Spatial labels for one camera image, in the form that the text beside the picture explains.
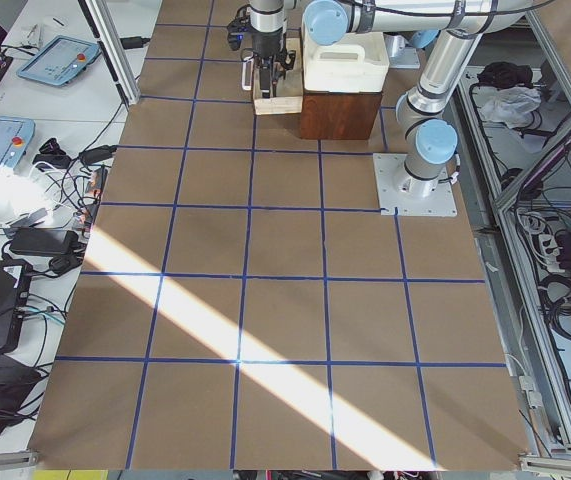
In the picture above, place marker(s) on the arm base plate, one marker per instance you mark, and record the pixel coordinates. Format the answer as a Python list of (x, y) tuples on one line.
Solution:
[(400, 194)]

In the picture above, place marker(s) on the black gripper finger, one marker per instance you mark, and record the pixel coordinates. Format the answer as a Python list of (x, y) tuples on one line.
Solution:
[(278, 74), (264, 76)]

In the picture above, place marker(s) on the aluminium frame post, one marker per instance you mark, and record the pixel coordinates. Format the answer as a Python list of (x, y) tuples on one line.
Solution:
[(103, 29)]

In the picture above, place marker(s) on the dark brown wooden cabinet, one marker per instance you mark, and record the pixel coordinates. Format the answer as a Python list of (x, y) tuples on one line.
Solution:
[(338, 116)]

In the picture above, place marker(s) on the white plastic bin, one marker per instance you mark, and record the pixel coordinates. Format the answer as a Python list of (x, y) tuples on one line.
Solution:
[(358, 63)]

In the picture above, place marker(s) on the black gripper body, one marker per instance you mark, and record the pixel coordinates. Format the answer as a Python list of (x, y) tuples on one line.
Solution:
[(266, 43)]

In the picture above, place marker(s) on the white crumpled cloth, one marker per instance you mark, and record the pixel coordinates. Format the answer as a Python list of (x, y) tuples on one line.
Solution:
[(513, 107)]

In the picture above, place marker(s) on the black power brick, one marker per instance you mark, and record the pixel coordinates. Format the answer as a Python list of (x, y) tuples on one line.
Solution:
[(42, 242)]

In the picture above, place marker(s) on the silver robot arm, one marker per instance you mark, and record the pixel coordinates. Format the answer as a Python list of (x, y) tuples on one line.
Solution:
[(460, 26)]

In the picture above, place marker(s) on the blue teach pendant far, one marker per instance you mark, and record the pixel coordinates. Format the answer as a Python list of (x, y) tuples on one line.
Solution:
[(60, 61)]

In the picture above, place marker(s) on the black cloth bundle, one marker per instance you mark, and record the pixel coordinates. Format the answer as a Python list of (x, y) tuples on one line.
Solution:
[(505, 75)]

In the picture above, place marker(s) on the wooden drawer with white handle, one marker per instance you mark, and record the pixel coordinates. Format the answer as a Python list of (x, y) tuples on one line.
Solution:
[(290, 90)]

